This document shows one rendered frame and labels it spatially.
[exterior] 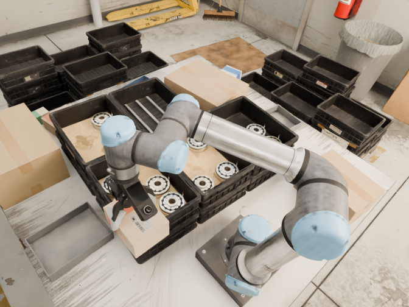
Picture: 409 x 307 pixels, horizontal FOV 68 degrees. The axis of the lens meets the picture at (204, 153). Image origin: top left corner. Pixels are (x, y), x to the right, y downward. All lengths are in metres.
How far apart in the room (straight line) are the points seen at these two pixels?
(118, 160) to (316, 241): 0.46
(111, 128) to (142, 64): 2.32
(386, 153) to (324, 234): 2.60
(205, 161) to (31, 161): 0.74
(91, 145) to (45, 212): 0.35
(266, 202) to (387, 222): 1.38
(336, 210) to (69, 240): 1.06
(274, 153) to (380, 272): 1.79
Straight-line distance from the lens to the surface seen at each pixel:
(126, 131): 0.67
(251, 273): 0.99
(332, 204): 0.72
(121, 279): 1.30
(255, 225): 1.10
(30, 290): 2.18
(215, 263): 1.27
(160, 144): 0.66
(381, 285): 2.41
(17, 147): 1.55
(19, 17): 4.42
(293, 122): 1.97
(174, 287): 1.27
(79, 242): 1.40
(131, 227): 0.91
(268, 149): 0.75
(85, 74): 2.70
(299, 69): 3.21
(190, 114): 0.74
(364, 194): 1.52
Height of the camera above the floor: 1.90
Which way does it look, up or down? 46 degrees down
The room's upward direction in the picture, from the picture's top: 7 degrees clockwise
